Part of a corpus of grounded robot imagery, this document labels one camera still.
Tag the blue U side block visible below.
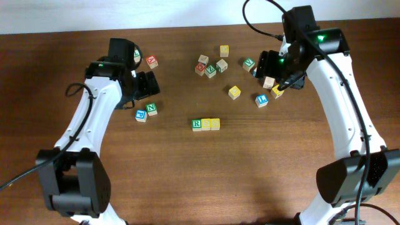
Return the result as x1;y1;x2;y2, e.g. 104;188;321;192
252;68;257;78

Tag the red 7 wooden block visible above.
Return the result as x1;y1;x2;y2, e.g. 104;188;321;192
146;55;158;69

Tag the green R wooden block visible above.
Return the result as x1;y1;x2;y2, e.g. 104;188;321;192
192;119;202;131

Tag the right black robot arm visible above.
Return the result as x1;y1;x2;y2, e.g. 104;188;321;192
256;6;399;224

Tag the green Z wooden block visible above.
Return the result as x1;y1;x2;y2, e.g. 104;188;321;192
205;65;216;78

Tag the yellow S wooden block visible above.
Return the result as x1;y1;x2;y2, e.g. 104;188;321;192
201;118;211;131

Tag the plain butterfly block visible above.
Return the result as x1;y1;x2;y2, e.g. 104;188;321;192
262;76;275;89

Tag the blue I wooden block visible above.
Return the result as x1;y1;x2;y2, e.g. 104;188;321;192
255;94;269;108

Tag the green J side block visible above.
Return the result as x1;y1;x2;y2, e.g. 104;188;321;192
216;59;228;73

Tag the red Q wooden block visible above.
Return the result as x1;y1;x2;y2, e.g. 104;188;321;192
194;62;206;76

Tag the blue P wooden block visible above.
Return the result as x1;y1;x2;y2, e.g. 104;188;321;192
135;110;148;123

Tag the plain block behind Q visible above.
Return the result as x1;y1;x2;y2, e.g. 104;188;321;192
198;54;209;65

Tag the green L wooden block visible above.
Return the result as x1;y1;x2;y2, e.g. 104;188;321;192
134;49;141;63

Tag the green V wooden block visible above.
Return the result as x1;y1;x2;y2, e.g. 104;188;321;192
242;57;255;72

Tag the yellow far wooden block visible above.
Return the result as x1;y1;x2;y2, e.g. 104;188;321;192
219;45;229;58

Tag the green N wooden block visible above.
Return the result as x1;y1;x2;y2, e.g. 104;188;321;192
146;103;158;116

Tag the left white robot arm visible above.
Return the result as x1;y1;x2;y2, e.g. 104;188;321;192
36;38;160;224

